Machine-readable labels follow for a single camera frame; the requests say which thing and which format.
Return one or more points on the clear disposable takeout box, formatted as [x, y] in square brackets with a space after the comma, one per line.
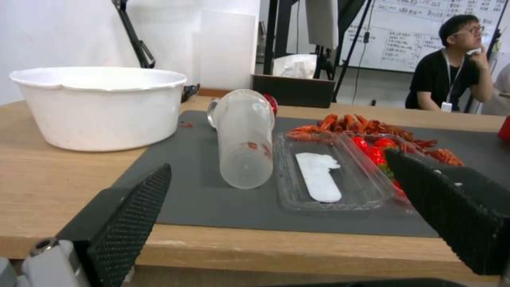
[350, 185]

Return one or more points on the red crayfish pile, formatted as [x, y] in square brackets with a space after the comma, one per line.
[350, 122]

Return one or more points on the white plastic bag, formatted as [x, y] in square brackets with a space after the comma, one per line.
[297, 65]

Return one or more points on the clear plastic cup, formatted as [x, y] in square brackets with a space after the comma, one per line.
[245, 140]

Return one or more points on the white hanging panel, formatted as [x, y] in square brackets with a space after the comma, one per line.
[322, 21]

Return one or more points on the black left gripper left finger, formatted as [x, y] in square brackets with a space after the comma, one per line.
[119, 227]

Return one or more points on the person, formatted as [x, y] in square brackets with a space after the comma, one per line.
[442, 77]

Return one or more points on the white pad in box lid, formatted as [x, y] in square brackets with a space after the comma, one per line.
[318, 179]

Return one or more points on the brown cardboard box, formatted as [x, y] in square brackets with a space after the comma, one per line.
[295, 91]

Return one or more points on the red round object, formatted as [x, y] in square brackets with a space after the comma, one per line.
[274, 103]

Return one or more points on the dark grey table mat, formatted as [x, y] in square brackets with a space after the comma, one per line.
[199, 203]

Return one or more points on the black tripod stand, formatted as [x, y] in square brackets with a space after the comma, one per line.
[275, 36]

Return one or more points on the small red crayfish scrap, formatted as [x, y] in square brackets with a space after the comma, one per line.
[186, 125]

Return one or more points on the white plastic basin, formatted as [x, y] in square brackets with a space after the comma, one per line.
[103, 116]

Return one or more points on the whiteboard with writing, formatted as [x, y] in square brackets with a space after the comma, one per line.
[402, 39]

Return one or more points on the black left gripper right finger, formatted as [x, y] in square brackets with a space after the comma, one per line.
[458, 215]

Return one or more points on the red container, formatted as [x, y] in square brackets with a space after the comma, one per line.
[505, 128]

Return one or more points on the small black object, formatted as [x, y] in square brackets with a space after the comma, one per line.
[191, 91]

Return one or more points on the red strawberries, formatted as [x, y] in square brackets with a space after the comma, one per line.
[372, 152]

